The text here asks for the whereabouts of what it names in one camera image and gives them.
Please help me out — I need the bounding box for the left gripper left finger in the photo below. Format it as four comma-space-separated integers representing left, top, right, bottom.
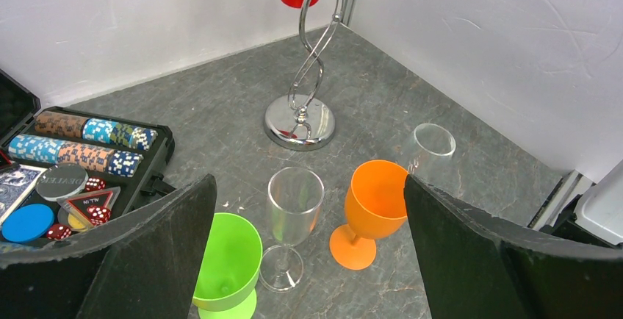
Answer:
1, 175, 217, 318

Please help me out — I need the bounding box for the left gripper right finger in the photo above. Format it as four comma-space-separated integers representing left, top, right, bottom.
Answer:
404, 175, 622, 318

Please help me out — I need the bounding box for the green plastic wine glass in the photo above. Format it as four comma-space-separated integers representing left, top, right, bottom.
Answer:
192, 212, 263, 318

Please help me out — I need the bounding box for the clear wine glass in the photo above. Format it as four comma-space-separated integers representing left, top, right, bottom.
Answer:
259, 167, 325, 293
405, 123, 456, 183

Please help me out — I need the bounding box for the orange plastic wine glass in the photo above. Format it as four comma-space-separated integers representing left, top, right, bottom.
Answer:
329, 159, 408, 270

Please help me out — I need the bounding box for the clear wine glass front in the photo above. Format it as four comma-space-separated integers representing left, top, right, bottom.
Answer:
259, 167, 325, 293

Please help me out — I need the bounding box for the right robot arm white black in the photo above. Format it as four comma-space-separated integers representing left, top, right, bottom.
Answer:
551, 163, 622, 249

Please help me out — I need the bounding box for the chrome wine glass rack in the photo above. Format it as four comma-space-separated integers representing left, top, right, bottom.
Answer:
263, 0, 346, 151

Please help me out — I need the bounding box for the blue round dealer chip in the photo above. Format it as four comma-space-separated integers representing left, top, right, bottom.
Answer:
1, 204, 54, 243

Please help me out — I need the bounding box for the silver dealer button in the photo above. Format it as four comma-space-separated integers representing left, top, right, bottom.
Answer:
35, 163, 89, 201

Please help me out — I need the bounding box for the black poker chip case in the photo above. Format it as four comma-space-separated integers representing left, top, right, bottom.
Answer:
1, 74, 175, 253

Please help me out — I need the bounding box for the playing card deck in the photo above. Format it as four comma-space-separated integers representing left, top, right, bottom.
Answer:
1, 165, 46, 224

